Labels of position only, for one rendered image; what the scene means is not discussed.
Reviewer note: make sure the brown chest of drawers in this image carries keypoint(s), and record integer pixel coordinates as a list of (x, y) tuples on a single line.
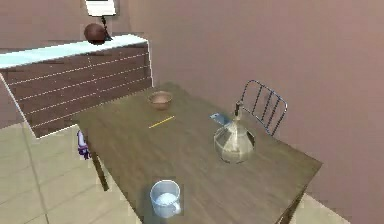
[(80, 80)]

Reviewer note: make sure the yellow pencil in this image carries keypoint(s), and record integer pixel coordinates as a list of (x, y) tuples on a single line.
[(161, 122)]

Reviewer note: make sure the brown bowl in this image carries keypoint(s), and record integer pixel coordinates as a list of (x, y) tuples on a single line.
[(160, 99)]

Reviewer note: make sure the brown wooden table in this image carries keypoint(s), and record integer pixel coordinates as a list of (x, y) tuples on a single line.
[(186, 156)]

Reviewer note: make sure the round glass flask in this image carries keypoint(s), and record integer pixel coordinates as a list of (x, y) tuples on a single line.
[(234, 143)]

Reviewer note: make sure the pale blue cup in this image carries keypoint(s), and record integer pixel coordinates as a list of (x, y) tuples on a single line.
[(165, 199)]

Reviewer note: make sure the purple and white object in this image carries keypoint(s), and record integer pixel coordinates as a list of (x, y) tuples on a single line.
[(82, 146)]

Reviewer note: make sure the brown ball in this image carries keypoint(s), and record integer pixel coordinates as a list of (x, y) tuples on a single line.
[(95, 33)]

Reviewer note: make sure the white shade table lamp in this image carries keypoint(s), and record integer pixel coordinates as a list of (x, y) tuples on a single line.
[(100, 7)]

